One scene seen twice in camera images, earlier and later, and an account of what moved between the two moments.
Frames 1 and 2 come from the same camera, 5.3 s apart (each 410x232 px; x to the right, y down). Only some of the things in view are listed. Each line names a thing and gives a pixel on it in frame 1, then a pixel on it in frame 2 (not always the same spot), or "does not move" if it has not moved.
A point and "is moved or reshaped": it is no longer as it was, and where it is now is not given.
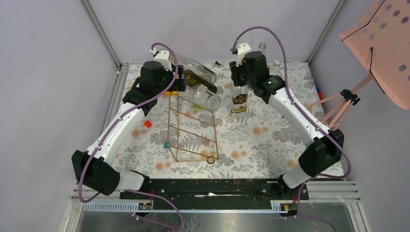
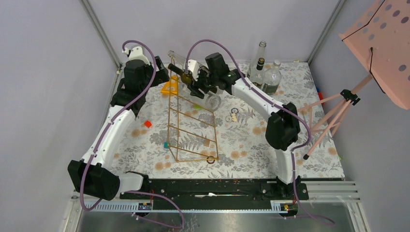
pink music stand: [380, 41] does not move
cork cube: [206, 142] does not move
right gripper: [235, 66] to [195, 85]
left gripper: [180, 84] to [161, 74]
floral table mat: [180, 142] does not move
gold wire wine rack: [191, 132] does not move
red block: [148, 123] does not move
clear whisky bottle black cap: [239, 97] is moved or reshaped
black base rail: [213, 194] does not move
